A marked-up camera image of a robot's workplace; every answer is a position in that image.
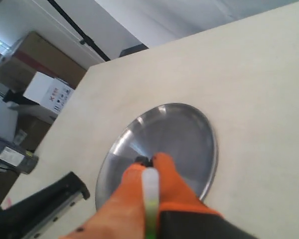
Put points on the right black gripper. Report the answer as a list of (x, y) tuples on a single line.
[(121, 217)]

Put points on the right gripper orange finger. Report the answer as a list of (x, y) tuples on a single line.
[(181, 213)]

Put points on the round stainless steel plate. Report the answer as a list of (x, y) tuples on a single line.
[(177, 129)]

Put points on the grey metal device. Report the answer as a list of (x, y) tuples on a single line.
[(21, 160)]

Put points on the white cardboard box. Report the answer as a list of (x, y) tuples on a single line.
[(50, 93)]

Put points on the brown cardboard box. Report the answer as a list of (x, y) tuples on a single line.
[(32, 54)]

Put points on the black ceiling rail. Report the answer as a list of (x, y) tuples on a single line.
[(85, 39)]

